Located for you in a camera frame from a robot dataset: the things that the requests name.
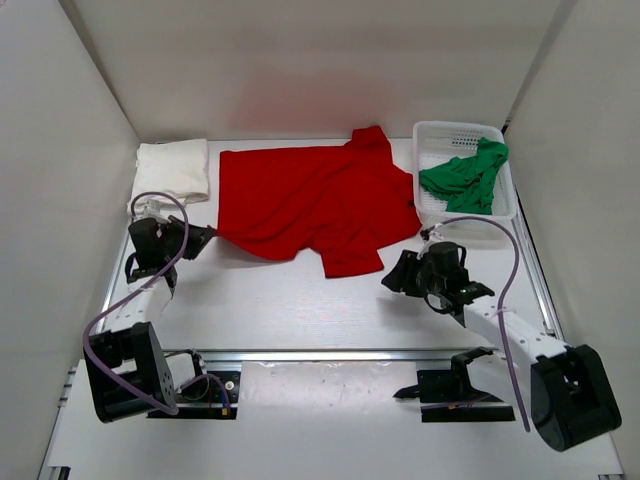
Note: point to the red t shirt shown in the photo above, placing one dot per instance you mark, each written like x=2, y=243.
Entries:
x=343, y=202

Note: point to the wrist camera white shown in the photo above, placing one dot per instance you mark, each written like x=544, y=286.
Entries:
x=431, y=236
x=151, y=208

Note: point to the white t shirt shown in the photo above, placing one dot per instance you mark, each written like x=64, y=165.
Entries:
x=179, y=169

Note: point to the aluminium rail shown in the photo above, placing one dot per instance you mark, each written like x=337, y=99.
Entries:
x=329, y=356

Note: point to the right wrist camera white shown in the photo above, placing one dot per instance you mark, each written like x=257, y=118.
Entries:
x=431, y=236

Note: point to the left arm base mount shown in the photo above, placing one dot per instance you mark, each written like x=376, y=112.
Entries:
x=210, y=395

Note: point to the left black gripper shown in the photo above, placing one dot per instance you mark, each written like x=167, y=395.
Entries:
x=199, y=237

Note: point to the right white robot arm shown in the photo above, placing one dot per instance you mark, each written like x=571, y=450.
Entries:
x=562, y=390

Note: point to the green t shirt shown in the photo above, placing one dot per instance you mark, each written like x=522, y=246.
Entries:
x=467, y=184

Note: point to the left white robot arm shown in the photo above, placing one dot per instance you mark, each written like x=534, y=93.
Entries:
x=128, y=371

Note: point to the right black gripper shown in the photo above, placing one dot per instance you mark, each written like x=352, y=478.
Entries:
x=402, y=280

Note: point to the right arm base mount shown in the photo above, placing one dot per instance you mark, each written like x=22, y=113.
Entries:
x=447, y=395

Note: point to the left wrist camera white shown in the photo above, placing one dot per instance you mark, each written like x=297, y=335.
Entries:
x=151, y=208

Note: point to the white plastic basket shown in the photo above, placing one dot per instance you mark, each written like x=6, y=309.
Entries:
x=435, y=143

